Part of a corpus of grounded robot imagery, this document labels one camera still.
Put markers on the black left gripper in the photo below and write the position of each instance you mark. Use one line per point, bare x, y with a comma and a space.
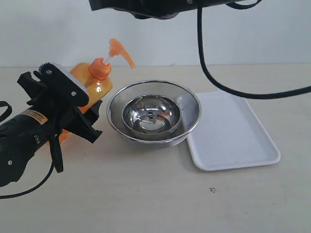
68, 118

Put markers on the orange dish soap pump bottle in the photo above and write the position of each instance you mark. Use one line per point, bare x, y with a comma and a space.
95, 75

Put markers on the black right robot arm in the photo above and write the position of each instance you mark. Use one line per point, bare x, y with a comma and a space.
159, 9

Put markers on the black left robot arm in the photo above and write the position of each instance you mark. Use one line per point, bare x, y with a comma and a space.
24, 134

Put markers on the small stainless steel bowl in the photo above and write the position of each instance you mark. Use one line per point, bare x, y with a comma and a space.
151, 114

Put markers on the steel mesh strainer bowl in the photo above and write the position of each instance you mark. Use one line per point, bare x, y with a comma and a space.
187, 101

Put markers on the white rectangular plastic tray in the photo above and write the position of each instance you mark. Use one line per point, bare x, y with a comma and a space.
229, 135

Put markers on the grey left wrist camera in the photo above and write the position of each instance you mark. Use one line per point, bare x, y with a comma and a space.
53, 82

